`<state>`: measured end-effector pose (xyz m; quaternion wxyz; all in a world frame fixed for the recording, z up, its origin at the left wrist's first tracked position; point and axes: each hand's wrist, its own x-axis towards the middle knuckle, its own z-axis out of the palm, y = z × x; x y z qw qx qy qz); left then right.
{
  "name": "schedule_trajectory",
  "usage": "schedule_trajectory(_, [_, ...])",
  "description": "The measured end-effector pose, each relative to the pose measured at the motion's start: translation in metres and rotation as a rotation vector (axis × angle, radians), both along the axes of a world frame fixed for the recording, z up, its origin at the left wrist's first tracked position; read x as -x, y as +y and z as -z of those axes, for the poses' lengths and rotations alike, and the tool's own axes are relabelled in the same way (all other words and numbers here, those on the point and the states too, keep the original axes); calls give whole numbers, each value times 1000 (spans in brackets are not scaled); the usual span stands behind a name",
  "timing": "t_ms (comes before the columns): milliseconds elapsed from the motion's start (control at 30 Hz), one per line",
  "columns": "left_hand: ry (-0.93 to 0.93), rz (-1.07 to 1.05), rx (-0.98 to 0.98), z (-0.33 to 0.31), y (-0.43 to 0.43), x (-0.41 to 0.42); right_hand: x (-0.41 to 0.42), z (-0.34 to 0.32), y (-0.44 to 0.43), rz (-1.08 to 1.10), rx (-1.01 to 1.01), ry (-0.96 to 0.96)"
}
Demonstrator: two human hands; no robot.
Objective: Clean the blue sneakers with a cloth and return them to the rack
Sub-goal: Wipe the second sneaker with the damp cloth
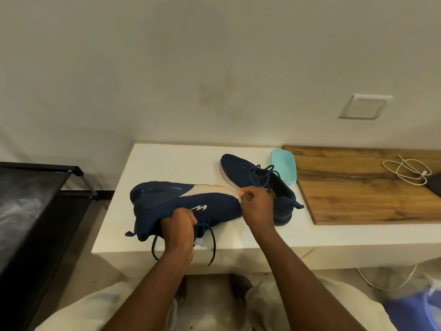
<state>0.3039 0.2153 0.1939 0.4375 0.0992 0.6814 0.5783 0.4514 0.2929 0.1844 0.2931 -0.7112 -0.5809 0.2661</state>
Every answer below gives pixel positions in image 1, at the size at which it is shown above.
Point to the black shoe rack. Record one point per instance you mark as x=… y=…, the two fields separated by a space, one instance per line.
x=31 y=210

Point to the white shorts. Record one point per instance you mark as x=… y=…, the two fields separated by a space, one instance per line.
x=96 y=310

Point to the person's left forearm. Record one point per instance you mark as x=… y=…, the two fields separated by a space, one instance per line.
x=148 y=296

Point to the person's left foot grey sock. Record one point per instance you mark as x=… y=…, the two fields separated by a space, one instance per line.
x=181 y=289

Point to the person's left hand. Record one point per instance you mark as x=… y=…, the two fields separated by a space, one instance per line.
x=179 y=234

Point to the person's foot grey sock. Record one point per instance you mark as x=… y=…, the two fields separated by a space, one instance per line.
x=241 y=287
x=181 y=289

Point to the beige cleaning cloth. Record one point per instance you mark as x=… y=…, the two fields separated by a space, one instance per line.
x=240 y=193

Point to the blue plastic bag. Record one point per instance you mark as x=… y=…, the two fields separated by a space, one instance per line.
x=410 y=310

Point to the white wall switch plate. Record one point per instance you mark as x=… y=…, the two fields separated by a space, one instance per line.
x=365 y=106

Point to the person's right forearm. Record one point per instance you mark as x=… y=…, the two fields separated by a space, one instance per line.
x=303 y=282

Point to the black device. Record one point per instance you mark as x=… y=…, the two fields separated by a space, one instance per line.
x=434 y=184

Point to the person's right foot grey sock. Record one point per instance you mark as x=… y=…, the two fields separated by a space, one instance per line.
x=241 y=287

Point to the brown wooden board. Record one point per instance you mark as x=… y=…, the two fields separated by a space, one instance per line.
x=358 y=193

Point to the person's right hand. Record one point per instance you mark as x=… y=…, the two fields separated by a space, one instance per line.
x=258 y=206

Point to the light blue plastic container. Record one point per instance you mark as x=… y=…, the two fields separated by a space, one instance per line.
x=284 y=165

